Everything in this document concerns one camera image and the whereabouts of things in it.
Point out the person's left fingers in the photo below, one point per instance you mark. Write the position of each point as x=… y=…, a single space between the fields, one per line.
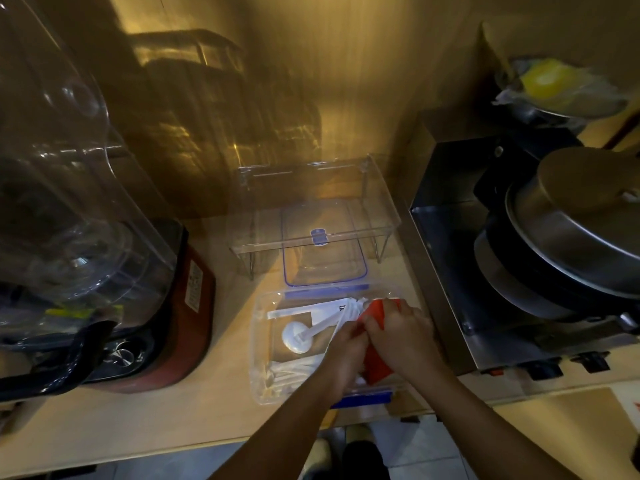
x=359 y=330

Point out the person's left hand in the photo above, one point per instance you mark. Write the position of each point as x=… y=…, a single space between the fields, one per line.
x=345 y=359

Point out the round steel cooker lid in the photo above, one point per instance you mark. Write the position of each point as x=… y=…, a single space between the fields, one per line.
x=575 y=224

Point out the red black blender base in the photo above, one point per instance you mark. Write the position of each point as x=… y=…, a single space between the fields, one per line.
x=185 y=314

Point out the clear container with blue clips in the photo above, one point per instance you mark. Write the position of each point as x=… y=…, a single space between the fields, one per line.
x=300 y=374

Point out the wrapped bowl with yellow food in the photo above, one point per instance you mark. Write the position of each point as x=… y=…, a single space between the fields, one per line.
x=555 y=87

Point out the clear acrylic shelf riser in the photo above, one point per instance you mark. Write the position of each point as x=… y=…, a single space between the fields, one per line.
x=310 y=194

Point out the red packet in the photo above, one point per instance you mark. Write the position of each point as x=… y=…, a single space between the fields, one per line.
x=378 y=367

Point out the person's right fingers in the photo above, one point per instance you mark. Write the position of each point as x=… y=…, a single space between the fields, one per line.
x=387 y=317

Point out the person's left forearm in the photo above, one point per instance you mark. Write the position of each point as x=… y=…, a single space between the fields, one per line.
x=280 y=437

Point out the person's right hand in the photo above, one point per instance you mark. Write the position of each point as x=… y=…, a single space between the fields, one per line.
x=407 y=342

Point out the bundle of white plastic spoons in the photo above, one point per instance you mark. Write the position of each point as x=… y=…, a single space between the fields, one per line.
x=292 y=370

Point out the person's shoe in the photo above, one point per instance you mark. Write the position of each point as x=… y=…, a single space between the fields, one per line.
x=318 y=459
x=359 y=433

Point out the person's dark trouser leg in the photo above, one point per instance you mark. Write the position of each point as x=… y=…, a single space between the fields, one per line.
x=366 y=462

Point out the clear container lid blue rim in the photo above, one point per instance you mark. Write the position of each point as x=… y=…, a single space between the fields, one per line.
x=325 y=254

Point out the white round measuring scoop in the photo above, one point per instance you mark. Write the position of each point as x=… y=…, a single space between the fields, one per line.
x=300 y=336

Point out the person's right forearm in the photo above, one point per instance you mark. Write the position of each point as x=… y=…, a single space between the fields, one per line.
x=495 y=429

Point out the white paper packet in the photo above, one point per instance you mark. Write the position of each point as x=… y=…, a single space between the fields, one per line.
x=320 y=309

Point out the stainless steel appliance housing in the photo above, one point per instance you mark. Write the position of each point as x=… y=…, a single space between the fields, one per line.
x=450 y=234

